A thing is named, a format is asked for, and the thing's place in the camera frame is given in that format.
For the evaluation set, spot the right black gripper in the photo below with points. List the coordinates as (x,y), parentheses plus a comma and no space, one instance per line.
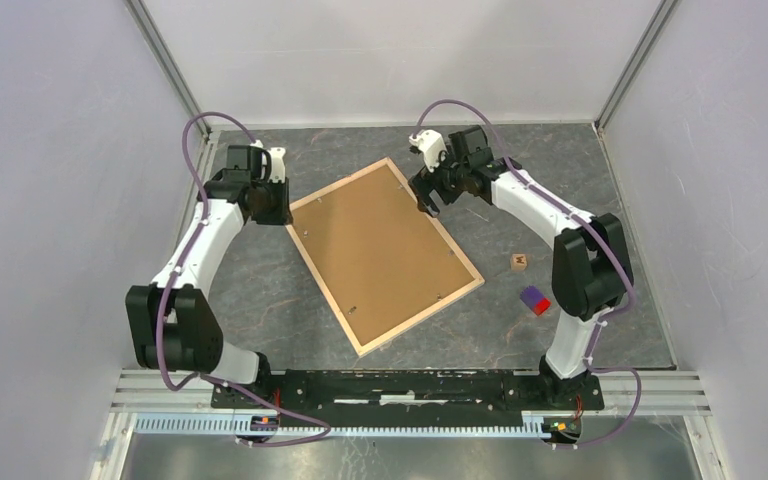
(433,178)

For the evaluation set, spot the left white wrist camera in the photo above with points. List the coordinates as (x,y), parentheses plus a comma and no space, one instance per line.
(267,164)

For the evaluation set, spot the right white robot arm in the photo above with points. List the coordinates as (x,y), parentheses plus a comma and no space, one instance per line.
(591,271)

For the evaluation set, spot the wooden letter cube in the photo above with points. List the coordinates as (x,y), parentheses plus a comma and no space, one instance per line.
(518,262)

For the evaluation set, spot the white photo frame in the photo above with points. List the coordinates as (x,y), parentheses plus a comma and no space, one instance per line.
(381,264)

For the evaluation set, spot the right aluminium corner post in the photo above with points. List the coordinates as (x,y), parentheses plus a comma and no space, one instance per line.
(650,36)

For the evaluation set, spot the aluminium corner post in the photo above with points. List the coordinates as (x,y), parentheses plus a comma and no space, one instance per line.
(650,36)
(163,55)

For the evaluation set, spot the purple and red block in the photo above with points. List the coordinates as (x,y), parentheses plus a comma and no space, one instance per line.
(535,300)

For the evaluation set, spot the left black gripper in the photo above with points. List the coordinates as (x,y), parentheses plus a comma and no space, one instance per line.
(283,214)

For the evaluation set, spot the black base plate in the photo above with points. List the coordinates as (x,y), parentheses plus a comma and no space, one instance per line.
(425,398)

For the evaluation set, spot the aluminium rail front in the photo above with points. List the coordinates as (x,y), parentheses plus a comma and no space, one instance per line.
(664,393)

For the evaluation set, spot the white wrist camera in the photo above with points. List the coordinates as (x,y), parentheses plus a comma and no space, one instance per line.
(430,144)
(267,164)

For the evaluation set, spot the slotted cable duct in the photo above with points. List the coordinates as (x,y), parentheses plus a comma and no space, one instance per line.
(245,425)

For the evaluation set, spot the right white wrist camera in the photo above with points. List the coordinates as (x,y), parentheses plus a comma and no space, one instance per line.
(430,144)

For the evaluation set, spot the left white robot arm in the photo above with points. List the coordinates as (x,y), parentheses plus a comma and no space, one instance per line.
(171,322)

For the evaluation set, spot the left aluminium corner post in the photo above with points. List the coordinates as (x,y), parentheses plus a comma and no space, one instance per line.
(163,55)

